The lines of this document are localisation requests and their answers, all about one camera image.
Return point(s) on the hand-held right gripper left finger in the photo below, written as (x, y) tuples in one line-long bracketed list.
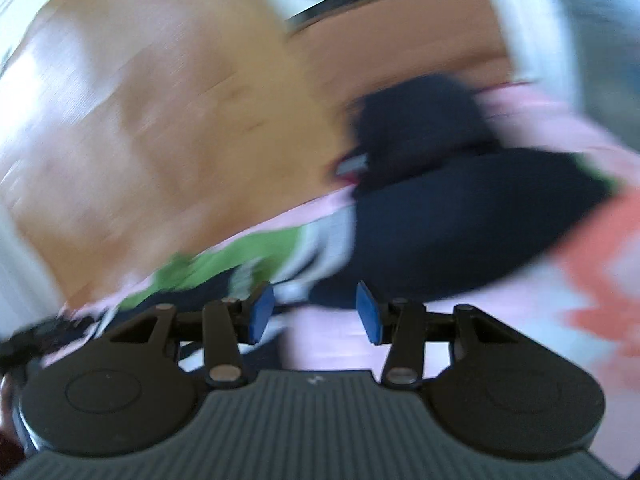
[(260, 312)]

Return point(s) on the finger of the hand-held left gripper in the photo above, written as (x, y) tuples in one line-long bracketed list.
[(25, 342)]

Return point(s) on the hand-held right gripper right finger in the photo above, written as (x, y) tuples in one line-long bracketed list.
[(368, 312)]

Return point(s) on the navy knit garment white stripe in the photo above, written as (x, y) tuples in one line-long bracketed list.
[(465, 220)]

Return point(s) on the pink printed blanket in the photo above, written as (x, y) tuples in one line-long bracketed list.
[(325, 340)]

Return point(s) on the dark cloth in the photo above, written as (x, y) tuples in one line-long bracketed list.
[(420, 125)]

